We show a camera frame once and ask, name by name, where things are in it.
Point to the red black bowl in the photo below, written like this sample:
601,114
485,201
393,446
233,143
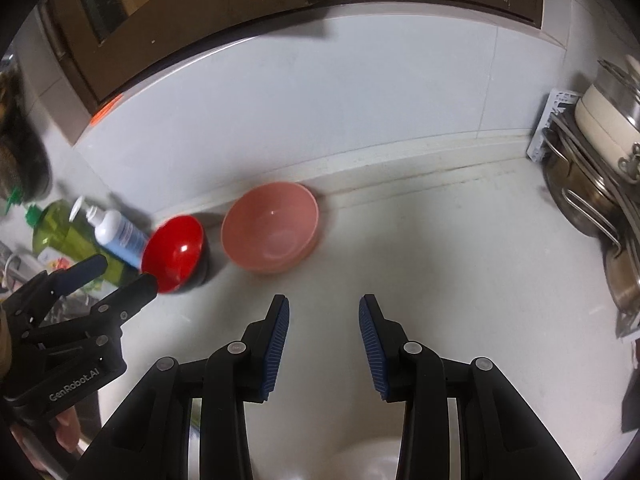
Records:
177,255

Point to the white bowl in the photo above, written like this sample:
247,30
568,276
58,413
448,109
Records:
372,459

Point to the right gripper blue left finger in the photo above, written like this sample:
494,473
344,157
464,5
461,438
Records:
148,435

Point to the green dish soap bottle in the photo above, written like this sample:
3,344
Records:
59,243

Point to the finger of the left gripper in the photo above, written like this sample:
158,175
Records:
61,283
118,307

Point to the dark frying pan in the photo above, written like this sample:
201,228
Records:
25,168

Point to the steel pot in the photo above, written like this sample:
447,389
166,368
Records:
622,274
579,191

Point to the steel pot right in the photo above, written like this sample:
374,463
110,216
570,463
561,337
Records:
622,274

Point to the person left hand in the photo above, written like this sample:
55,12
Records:
67,433

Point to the white blue pump bottle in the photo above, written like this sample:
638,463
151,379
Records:
113,231

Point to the pink bowl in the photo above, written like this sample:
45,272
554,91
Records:
271,228

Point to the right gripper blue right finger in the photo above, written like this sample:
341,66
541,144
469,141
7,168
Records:
501,437

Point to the steel pot left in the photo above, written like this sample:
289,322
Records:
579,191

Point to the cream pot with glass lid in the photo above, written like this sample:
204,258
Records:
608,116

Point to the metal pot rack shelf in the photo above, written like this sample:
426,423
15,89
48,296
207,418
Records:
558,115

